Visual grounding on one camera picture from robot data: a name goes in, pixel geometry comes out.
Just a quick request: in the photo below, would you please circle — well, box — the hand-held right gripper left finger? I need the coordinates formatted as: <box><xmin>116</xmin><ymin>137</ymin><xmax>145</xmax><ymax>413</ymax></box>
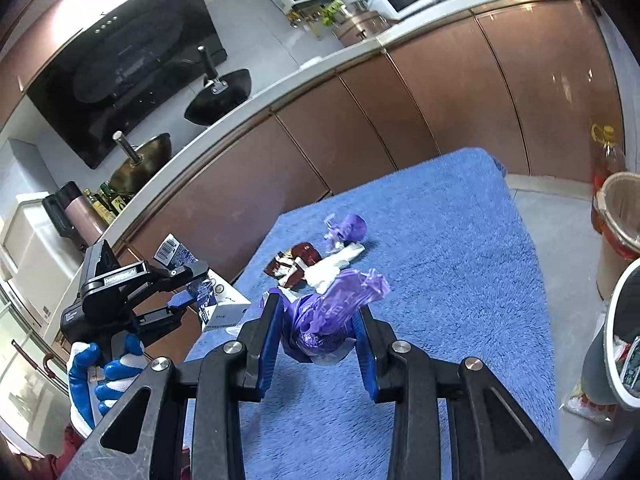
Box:
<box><xmin>60</xmin><ymin>292</ymin><xmax>285</xmax><ymax>480</ymax></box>

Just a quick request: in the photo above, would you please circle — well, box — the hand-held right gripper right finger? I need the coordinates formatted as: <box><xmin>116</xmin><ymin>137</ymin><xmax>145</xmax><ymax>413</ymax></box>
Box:
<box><xmin>351</xmin><ymin>306</ymin><xmax>573</xmax><ymax>480</ymax></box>

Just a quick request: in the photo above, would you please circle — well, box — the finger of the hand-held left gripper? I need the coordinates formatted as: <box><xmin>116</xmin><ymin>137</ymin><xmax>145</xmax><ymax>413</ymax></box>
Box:
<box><xmin>135</xmin><ymin>289</ymin><xmax>201</xmax><ymax>339</ymax></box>
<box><xmin>145</xmin><ymin>259</ymin><xmax>212</xmax><ymax>294</ymax></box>

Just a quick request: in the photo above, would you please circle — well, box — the blue white paper carton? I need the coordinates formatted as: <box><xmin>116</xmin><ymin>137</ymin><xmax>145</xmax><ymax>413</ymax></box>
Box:
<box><xmin>152</xmin><ymin>232</ymin><xmax>252</xmax><ymax>334</ymax></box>

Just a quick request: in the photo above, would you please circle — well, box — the large purple plastic wrapper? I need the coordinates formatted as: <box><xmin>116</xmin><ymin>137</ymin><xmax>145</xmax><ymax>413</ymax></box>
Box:
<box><xmin>267</xmin><ymin>267</ymin><xmax>392</xmax><ymax>364</ymax></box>

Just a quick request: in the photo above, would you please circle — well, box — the metal pot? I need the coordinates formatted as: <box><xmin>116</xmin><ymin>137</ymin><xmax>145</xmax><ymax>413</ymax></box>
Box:
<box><xmin>581</xmin><ymin>259</ymin><xmax>640</xmax><ymax>412</ymax></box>

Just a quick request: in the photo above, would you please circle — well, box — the person's left forearm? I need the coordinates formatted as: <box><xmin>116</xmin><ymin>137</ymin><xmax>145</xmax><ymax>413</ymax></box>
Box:
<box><xmin>47</xmin><ymin>420</ymin><xmax>93</xmax><ymax>480</ymax></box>

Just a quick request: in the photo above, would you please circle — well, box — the person's left hand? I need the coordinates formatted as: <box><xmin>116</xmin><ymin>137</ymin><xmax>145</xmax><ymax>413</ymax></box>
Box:
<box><xmin>66</xmin><ymin>334</ymin><xmax>152</xmax><ymax>436</ymax></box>

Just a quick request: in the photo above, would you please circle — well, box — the white appliance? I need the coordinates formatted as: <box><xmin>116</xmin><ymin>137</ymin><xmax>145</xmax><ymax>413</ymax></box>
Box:
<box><xmin>0</xmin><ymin>192</ymin><xmax>89</xmax><ymax>342</ymax></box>

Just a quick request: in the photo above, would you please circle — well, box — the pink thermos bottle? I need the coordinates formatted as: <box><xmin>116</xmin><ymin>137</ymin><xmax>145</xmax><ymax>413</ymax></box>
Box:
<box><xmin>42</xmin><ymin>182</ymin><xmax>107</xmax><ymax>252</ymax></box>

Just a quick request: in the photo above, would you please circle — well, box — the dark sauce bottle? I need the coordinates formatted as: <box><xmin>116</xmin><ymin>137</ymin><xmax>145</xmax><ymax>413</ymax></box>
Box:
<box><xmin>82</xmin><ymin>181</ymin><xmax>127</xmax><ymax>227</ymax></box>

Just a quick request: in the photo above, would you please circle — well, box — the brown foil wrapper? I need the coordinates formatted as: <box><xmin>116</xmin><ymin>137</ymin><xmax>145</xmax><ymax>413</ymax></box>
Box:
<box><xmin>262</xmin><ymin>241</ymin><xmax>322</xmax><ymax>289</ymax></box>

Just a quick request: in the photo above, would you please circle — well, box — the white wrapper piece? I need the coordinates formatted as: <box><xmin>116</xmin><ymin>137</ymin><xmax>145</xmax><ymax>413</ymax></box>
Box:
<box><xmin>304</xmin><ymin>242</ymin><xmax>367</xmax><ymax>292</ymax></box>

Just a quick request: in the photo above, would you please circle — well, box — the steel pot on stove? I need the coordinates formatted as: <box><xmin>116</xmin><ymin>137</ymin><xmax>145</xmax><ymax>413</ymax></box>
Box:
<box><xmin>108</xmin><ymin>131</ymin><xmax>174</xmax><ymax>197</ymax></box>

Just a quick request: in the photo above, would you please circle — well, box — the blue fluffy towel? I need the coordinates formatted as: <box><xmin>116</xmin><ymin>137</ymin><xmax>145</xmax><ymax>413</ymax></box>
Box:
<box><xmin>182</xmin><ymin>147</ymin><xmax>559</xmax><ymax>480</ymax></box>

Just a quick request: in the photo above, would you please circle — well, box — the small purple plastic wrapper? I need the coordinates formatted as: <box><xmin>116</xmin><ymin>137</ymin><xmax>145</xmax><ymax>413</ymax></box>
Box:
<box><xmin>322</xmin><ymin>212</ymin><xmax>369</xmax><ymax>254</ymax></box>

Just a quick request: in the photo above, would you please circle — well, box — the black wok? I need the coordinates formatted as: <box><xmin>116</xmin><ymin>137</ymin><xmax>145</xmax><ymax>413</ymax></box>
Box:
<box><xmin>183</xmin><ymin>46</ymin><xmax>253</xmax><ymax>127</ymax></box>

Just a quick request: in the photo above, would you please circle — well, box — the black range hood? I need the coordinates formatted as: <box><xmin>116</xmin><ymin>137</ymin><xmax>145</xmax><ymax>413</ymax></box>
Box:
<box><xmin>25</xmin><ymin>0</ymin><xmax>229</xmax><ymax>171</ymax></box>

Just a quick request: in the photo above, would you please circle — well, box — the plastic snack packet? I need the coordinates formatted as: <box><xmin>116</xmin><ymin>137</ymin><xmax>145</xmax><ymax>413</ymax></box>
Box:
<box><xmin>564</xmin><ymin>384</ymin><xmax>617</xmax><ymax>424</ymax></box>

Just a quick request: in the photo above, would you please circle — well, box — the wicker waste bin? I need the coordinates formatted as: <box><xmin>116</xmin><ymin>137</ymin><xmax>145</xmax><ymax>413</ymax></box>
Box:
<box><xmin>594</xmin><ymin>171</ymin><xmax>640</xmax><ymax>302</ymax></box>

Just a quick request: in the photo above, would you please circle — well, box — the brown kitchen base cabinet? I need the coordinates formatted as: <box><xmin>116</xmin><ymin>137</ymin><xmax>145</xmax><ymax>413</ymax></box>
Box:
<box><xmin>112</xmin><ymin>0</ymin><xmax>627</xmax><ymax>283</ymax></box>

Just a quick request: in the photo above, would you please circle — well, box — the green leafy vegetable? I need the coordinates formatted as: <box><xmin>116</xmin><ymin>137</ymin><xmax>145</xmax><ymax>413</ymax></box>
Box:
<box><xmin>320</xmin><ymin>2</ymin><xmax>347</xmax><ymax>27</ymax></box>

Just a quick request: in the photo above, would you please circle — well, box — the rose gold electric cooker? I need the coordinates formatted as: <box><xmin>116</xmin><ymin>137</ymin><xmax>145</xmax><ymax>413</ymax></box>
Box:
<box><xmin>332</xmin><ymin>10</ymin><xmax>392</xmax><ymax>47</ymax></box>

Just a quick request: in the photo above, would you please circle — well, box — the yellow cooking oil bottle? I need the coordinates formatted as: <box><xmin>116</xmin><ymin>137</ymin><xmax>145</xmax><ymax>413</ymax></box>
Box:
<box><xmin>589</xmin><ymin>122</ymin><xmax>629</xmax><ymax>234</ymax></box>

